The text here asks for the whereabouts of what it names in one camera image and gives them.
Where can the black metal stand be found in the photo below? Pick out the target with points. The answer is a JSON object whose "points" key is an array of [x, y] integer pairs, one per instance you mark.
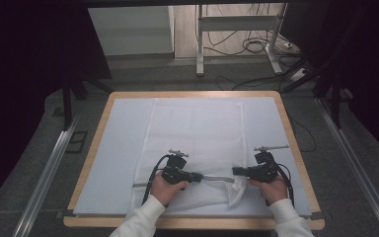
{"points": [[66, 105], [335, 105]]}

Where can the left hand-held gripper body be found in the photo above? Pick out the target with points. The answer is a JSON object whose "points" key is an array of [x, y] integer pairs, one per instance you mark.
{"points": [[174, 173]]}

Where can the person's left hand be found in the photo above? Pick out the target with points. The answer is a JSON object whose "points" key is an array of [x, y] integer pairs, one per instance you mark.
{"points": [[166, 192]]}

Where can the aluminium floor rail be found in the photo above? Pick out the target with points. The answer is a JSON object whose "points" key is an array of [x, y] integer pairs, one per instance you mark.
{"points": [[355, 164], [46, 174]]}

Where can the person's right hand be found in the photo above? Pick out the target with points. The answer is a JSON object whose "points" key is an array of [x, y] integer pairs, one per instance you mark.
{"points": [[273, 191]]}

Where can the wooden-edged table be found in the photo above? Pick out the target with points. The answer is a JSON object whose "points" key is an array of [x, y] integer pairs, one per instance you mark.
{"points": [[89, 222]]}

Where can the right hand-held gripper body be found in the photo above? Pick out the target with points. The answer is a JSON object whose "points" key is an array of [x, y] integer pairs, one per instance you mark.
{"points": [[265, 171]]}

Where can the white metal desk frame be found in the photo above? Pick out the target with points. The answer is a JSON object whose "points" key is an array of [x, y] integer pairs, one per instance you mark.
{"points": [[200, 49]]}

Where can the white cloth towel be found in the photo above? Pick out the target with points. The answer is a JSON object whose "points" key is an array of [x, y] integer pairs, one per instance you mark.
{"points": [[194, 131]]}

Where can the white power strip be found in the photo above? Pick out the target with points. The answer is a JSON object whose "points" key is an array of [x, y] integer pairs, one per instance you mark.
{"points": [[298, 74]]}

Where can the black floor outlet box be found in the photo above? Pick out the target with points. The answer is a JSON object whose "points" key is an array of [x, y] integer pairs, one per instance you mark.
{"points": [[76, 142]]}

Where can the white cabinet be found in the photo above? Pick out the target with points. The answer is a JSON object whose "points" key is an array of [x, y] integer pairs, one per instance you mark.
{"points": [[128, 29]]}

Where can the dark curtain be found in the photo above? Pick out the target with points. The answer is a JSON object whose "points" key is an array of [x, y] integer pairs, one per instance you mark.
{"points": [[19, 82], [368, 65]]}

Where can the white table mat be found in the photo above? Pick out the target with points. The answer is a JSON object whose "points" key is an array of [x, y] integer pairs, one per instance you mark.
{"points": [[118, 148]]}

